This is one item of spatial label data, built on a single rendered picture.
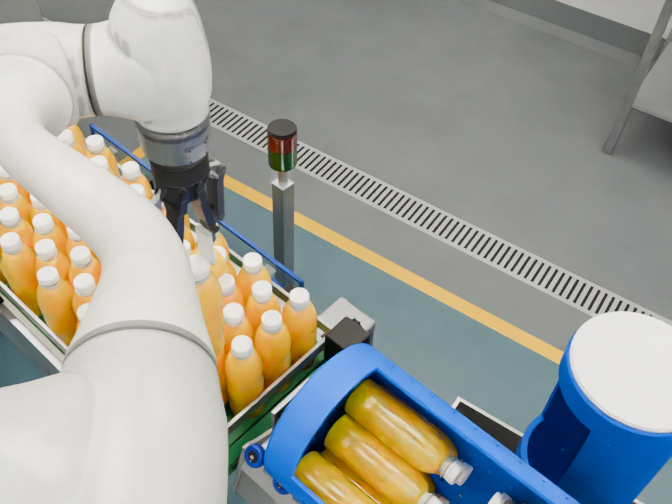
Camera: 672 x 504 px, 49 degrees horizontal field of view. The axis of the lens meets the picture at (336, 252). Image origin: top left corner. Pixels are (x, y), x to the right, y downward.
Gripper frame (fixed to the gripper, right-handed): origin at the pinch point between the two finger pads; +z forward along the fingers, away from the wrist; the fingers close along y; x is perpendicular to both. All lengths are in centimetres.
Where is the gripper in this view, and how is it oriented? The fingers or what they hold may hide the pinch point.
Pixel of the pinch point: (194, 253)
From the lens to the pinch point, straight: 110.4
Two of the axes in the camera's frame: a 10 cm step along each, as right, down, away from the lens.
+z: -0.4, 6.6, 7.5
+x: -7.4, -5.2, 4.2
